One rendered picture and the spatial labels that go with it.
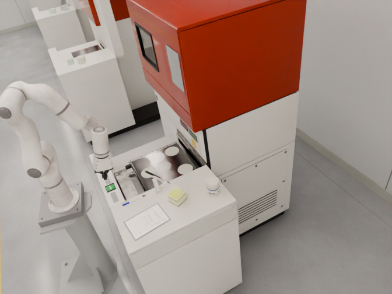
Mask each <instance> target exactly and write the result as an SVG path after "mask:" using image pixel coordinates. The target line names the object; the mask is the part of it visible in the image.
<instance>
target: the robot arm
mask: <svg viewBox="0 0 392 294"><path fill-rule="evenodd" d="M30 99H31V100H32V101H34V102H35V103H37V104H42V105H44V106H46V108H48V109H49V110H50V111H52V112H53V113H54V114H55V115H56V116H58V117H59V118H60V119H61V120H62V121H64V122H65V123H66V124H68V125H69V126H70V127H71V128H73V129H75V130H82V129H83V128H84V129H86V130H88V131H89V132H90V133H91V136H92V144H93V151H94V155H93V166H94V172H95V173H100V174H101V176H102V178H103V179H104V180H107V174H108V172H109V171H110V170H112V169H113V162H112V158H111V155H110V148H109V139H108V133H107V128H106V127H104V126H103V125H102V124H101V123H99V122H98V121H97V120H96V119H95V118H93V117H91V116H88V115H83V114H82V113H81V112H80V111H79V110H78V109H77V108H75V107H74V106H73V105H72V104H71V103H70V102H69V101H68V100H67V99H65V98H64V97H63V96H62V95H61V94H59V93H58V92H57V91H56V90H55V89H54V88H53V87H51V86H49V85H46V84H42V83H38V84H28V83H25V82H23V81H16V82H13V83H11V84H9V85H8V86H7V87H6V89H5V90H4V91H3V93H2V94H1V96H0V120H1V121H3V122H5V123H7V124H9V125H10V126H11V127H12V128H13V130H14V131H15V134H16V136H17V138H18V140H19V143H20V150H21V156H22V163H23V168H24V170H25V172H26V174H27V175H28V176H30V177H32V178H39V181H40V183H41V185H42V186H43V188H44V189H45V191H46V193H47V194H48V196H49V197H50V198H51V199H50V200H49V203H48V207H49V209H50V210H51V211H52V212H54V213H63V212H66V211H69V210H70V209H72V208H73V207H74V206H75V205H76V204H77V203H78V201H79V193H78V192H77V191H76V190H75V189H73V188H69V187H68V186H67V184H66V182H65V180H64V178H63V177H62V175H61V173H60V171H59V167H58V158H57V153H56V151H55V149H54V147H53V146H52V144H50V143H49V142H46V141H40V136H39V133H38V130H37V128H36V125H35V123H34V121H33V120H32V119H31V118H30V117H28V116H25V115H23V111H22V108H23V105H24V103H25V101H26V100H30ZM103 171H105V172H103Z"/></svg>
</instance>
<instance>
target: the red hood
mask: <svg viewBox="0 0 392 294"><path fill-rule="evenodd" d="M126 3H127V7H128V11H129V16H130V19H131V24H132V28H133V31H134V36H135V40H136V44H137V47H138V52H139V56H140V59H141V64H142V68H143V72H144V75H145V80H146V81H147V82H148V83H149V84H150V85H151V87H153V88H154V89H155V90H156V92H157V93H158V94H159V95H160V96H161V97H162V99H163V100H164V101H165V102H166V103H167V104H168V105H169V106H170V107H171V108H172V109H173V110H174V112H175V113H176V114H177V115H178V116H179V117H180V118H181V119H182V120H183V121H184V122H185V123H186V125H187V126H188V127H189V128H190V129H191V130H192V131H193V132H194V133H196V132H199V131H202V130H204V129H206V128H209V127H211V126H213V125H216V124H219V123H221V122H223V121H226V120H228V119H230V118H233V117H235V116H238V115H240V114H243V113H245V112H248V111H250V110H252V109H255V108H257V107H260V106H262V105H265V104H267V103H270V102H272V101H274V100H277V99H280V98H282V97H284V96H287V95H289V94H291V93H294V92H297V91H298V90H299V82H300V69H301V62H302V49H303V36H304V29H305V16H306V3H307V0H126Z"/></svg>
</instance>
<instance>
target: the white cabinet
mask: <svg viewBox="0 0 392 294"><path fill-rule="evenodd" d="M135 271H136V273H137V276H138V278H139V280H140V282H141V284H142V286H143V289H144V291H145V293H146V294H224V293H226V292H227V291H229V290H231V289H232V288H234V287H236V286H237V285H239V284H240V283H242V266H241V258H240V240H239V224H238V218H235V219H233V220H231V221H229V222H227V223H225V224H223V225H221V226H219V227H217V228H216V229H214V230H212V231H210V232H208V233H206V234H203V235H202V236H200V237H198V238H196V239H194V240H192V241H190V242H188V243H186V244H184V245H182V246H181V247H179V248H177V249H175V250H173V251H171V252H169V253H167V254H165V255H163V256H161V257H159V258H157V259H155V260H153V261H151V262H149V263H147V264H145V265H143V266H142V267H140V268H138V269H135Z"/></svg>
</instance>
